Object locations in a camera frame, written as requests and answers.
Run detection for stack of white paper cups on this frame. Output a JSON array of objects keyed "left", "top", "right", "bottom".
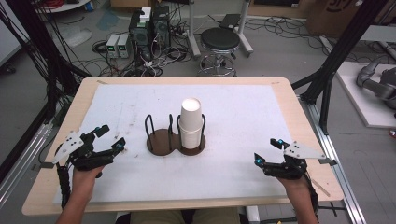
[{"left": 177, "top": 122, "right": 205, "bottom": 150}]

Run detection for black round stool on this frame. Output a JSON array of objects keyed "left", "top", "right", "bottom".
[{"left": 196, "top": 26, "right": 242, "bottom": 77}]

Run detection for white box on computer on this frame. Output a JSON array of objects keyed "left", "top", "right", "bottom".
[{"left": 139, "top": 7, "right": 153, "bottom": 22}]

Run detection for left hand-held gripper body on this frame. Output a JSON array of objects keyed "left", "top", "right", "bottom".
[{"left": 51, "top": 130, "right": 115, "bottom": 172}]

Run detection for brown cup holder rack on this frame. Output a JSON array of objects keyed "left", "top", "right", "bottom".
[{"left": 144, "top": 113, "right": 207, "bottom": 157}]

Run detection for grey power supply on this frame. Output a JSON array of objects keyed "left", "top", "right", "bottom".
[
  {"left": 105, "top": 33, "right": 121, "bottom": 59},
  {"left": 117, "top": 33, "right": 134, "bottom": 60}
]

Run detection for large cardboard box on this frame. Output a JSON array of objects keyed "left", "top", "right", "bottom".
[{"left": 305, "top": 0, "right": 389, "bottom": 39}]

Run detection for black braided cable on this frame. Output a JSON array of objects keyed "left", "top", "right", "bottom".
[
  {"left": 55, "top": 163, "right": 73, "bottom": 209},
  {"left": 302, "top": 172, "right": 321, "bottom": 220}
]

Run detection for tangle of floor cables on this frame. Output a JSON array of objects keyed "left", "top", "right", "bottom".
[{"left": 91, "top": 38, "right": 191, "bottom": 77}]

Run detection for black frame post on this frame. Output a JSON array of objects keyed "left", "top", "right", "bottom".
[
  {"left": 0, "top": 0, "right": 92, "bottom": 125},
  {"left": 291, "top": 0, "right": 391, "bottom": 135}
]

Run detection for white round table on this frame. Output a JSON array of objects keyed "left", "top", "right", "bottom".
[{"left": 35, "top": 0, "right": 92, "bottom": 14}]

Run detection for white platform board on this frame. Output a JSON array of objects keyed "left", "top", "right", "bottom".
[{"left": 335, "top": 61, "right": 396, "bottom": 129}]

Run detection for person's left hand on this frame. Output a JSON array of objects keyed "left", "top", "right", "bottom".
[{"left": 72, "top": 164, "right": 106, "bottom": 188}]

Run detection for person's khaki trousers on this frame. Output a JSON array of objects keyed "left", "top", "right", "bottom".
[{"left": 129, "top": 207, "right": 241, "bottom": 224}]

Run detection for black computer tower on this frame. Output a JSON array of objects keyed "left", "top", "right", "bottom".
[
  {"left": 151, "top": 5, "right": 172, "bottom": 49},
  {"left": 128, "top": 9, "right": 154, "bottom": 61}
]

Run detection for aluminium rail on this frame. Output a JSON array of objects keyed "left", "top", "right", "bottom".
[
  {"left": 298, "top": 95, "right": 368, "bottom": 224},
  {"left": 0, "top": 121, "right": 54, "bottom": 208}
]

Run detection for white paper cup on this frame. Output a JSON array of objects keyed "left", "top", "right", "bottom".
[{"left": 179, "top": 97, "right": 203, "bottom": 132}]

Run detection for white foam mat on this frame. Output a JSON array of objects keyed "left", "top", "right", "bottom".
[{"left": 51, "top": 83, "right": 301, "bottom": 205}]

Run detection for person's right hand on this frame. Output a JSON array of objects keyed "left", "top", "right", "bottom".
[{"left": 276, "top": 175, "right": 308, "bottom": 191}]

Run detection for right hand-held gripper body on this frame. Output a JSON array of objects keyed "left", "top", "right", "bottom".
[{"left": 263, "top": 141, "right": 327, "bottom": 181}]

